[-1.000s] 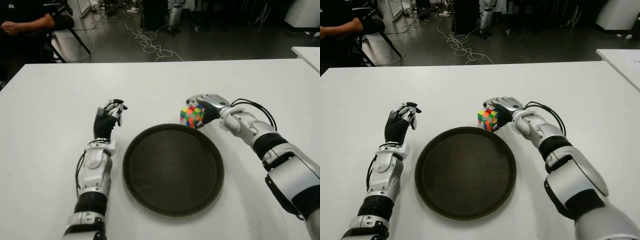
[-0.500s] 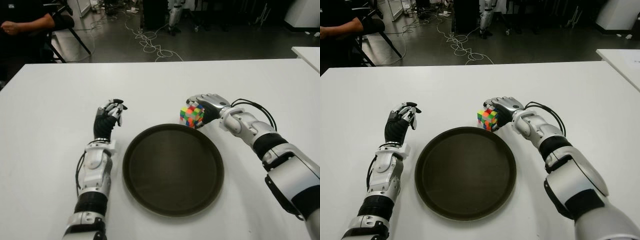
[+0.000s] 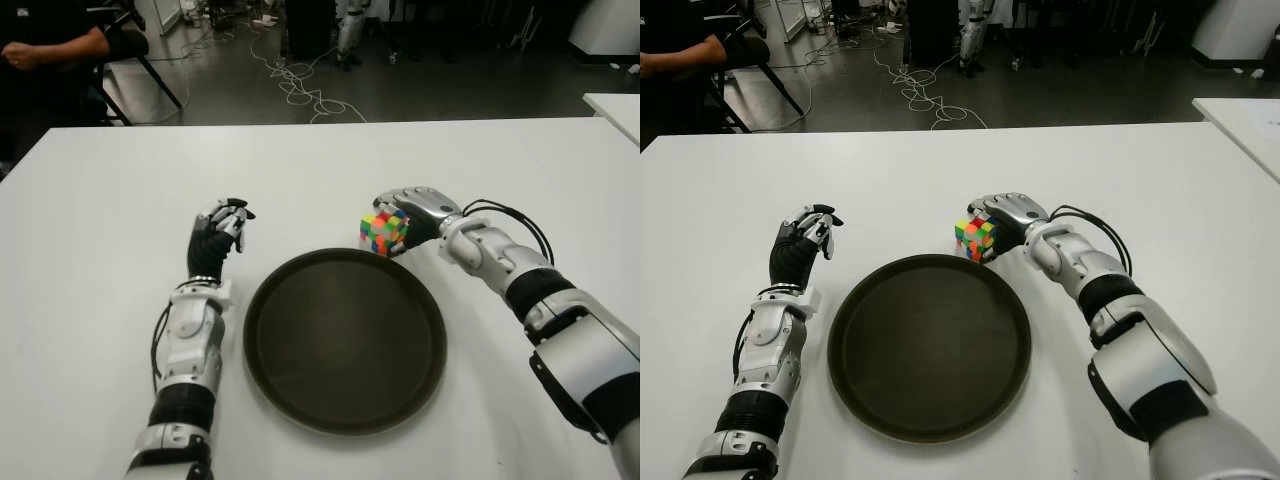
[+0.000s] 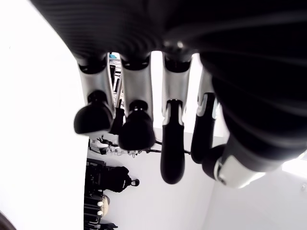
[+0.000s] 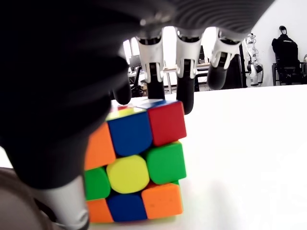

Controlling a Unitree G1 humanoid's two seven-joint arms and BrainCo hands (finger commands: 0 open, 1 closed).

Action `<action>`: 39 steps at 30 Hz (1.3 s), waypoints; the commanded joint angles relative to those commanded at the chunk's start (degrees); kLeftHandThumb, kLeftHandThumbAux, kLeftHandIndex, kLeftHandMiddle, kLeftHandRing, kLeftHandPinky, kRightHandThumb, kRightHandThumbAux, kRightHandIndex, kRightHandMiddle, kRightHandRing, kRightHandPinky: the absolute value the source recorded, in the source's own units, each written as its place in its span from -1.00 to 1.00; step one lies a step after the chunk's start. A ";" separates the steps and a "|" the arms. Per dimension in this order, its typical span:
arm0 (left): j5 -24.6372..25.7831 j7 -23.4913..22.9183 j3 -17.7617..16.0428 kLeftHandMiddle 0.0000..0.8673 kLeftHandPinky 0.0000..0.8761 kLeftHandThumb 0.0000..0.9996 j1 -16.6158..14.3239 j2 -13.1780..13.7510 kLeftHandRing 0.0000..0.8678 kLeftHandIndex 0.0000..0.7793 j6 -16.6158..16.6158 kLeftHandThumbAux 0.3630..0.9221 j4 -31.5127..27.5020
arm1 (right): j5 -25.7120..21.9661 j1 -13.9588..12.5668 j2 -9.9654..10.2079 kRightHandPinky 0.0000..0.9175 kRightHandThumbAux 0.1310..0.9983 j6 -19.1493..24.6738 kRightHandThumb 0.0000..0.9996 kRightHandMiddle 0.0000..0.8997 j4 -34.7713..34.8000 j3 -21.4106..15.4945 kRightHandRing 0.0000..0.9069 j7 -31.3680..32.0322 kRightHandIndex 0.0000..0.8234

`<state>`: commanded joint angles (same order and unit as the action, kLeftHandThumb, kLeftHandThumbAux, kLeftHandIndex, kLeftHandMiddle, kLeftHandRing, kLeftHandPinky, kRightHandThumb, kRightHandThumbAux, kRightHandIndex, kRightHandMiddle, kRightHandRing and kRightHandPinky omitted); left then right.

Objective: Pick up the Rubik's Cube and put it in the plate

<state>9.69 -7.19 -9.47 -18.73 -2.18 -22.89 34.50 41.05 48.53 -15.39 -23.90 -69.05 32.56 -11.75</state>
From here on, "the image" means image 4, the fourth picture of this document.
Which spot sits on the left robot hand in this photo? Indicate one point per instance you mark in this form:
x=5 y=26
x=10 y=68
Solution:
x=216 y=48

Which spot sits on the black storage rack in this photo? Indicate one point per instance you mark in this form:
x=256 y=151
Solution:
x=92 y=210

